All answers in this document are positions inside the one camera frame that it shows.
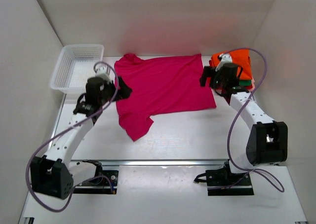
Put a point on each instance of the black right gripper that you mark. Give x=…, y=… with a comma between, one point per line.
x=210, y=73

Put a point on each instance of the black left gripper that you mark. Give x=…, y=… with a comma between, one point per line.
x=124, y=92

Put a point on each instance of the magenta t shirt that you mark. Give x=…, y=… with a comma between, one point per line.
x=159, y=86

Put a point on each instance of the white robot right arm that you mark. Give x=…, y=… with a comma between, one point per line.
x=267, y=142

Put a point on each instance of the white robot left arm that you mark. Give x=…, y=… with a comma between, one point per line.
x=52, y=174

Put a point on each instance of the orange folded t shirt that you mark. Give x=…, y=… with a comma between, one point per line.
x=239, y=57

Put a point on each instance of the green folded t shirt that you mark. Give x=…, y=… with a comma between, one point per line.
x=246, y=83

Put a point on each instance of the white plastic basket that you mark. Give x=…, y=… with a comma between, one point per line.
x=74, y=66

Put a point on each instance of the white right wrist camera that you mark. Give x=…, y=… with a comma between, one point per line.
x=223, y=59

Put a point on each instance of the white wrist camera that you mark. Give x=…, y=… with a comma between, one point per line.
x=223, y=59
x=103, y=72

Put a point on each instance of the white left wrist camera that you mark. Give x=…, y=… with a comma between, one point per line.
x=103, y=72

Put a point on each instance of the aluminium rail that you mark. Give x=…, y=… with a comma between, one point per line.
x=162, y=162

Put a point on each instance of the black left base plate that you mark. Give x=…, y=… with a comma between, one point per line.
x=103, y=182

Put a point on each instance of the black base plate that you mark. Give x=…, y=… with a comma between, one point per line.
x=103, y=182
x=222, y=182

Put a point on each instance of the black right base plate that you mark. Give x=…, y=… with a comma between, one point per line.
x=222, y=182

